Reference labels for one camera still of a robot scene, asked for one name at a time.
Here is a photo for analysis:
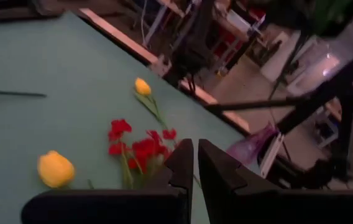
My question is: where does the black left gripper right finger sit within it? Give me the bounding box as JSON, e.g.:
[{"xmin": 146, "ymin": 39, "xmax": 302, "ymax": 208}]
[{"xmin": 198, "ymin": 139, "xmax": 353, "ymax": 224}]

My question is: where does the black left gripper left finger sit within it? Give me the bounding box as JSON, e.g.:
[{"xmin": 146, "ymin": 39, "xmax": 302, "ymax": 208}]
[{"xmin": 21, "ymin": 138, "xmax": 195, "ymax": 224}]

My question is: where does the large red flower bunch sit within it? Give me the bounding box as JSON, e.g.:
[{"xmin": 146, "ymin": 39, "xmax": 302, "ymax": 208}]
[{"xmin": 107, "ymin": 118, "xmax": 179, "ymax": 190}]

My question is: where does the yellow artificial tulip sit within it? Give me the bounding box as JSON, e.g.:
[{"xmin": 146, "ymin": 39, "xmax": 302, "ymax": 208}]
[{"xmin": 37, "ymin": 150, "xmax": 76, "ymax": 189}]

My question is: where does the long green stem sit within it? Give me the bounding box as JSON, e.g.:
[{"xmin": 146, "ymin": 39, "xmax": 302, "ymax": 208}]
[{"xmin": 134, "ymin": 77, "xmax": 170, "ymax": 130}]

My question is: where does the purple patterned vase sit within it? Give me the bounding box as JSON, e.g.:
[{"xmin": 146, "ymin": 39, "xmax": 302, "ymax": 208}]
[{"xmin": 226, "ymin": 122, "xmax": 279, "ymax": 166}]

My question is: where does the teal table mat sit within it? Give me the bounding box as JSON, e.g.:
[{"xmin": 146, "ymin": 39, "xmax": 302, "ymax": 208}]
[{"xmin": 0, "ymin": 12, "xmax": 252, "ymax": 224}]

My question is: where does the white frame bracket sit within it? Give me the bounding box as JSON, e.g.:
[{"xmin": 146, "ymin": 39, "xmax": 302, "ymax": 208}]
[{"xmin": 259, "ymin": 133, "xmax": 285, "ymax": 179}]

